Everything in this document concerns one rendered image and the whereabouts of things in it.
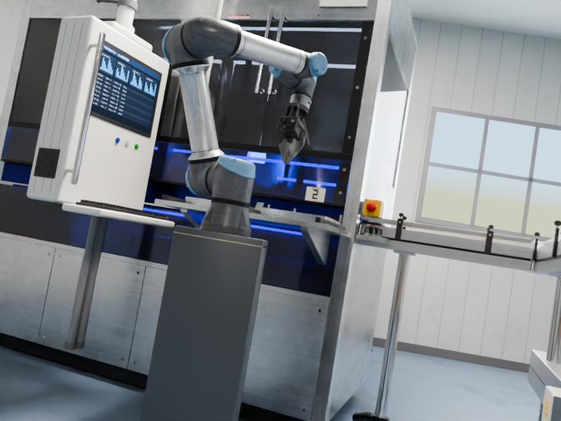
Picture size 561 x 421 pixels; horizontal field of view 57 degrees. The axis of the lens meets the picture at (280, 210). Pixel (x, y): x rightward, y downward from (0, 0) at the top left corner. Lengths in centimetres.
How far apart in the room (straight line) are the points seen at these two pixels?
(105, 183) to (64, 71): 47
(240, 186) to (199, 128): 24
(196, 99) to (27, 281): 169
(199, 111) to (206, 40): 22
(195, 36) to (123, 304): 147
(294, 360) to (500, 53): 407
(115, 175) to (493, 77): 402
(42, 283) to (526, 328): 414
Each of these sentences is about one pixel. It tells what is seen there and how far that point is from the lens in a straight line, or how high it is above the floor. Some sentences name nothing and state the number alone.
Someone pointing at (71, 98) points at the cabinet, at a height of 121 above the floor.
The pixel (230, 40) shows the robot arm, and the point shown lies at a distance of 156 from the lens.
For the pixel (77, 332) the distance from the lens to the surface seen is 250.
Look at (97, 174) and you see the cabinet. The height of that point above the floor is 94.
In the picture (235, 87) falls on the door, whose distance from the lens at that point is 250.
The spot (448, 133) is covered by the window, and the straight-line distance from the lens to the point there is 520.
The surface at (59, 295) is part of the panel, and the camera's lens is 286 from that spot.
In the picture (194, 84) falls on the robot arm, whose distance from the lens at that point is 163.
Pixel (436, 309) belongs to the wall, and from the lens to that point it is 510.
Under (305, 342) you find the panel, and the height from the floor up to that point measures 40.
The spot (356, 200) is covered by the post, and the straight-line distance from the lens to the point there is 218.
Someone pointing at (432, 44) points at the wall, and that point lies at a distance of 543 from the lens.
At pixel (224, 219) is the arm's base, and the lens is 149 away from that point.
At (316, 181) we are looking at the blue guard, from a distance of 223.
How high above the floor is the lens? 79
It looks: 4 degrees up
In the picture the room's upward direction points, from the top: 9 degrees clockwise
